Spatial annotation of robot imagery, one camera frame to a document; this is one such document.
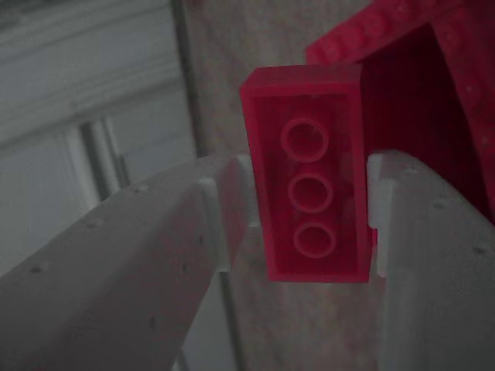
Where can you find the small red brick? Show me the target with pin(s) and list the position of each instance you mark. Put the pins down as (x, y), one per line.
(309, 193)

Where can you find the red brick block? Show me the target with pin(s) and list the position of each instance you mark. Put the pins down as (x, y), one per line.
(406, 96)

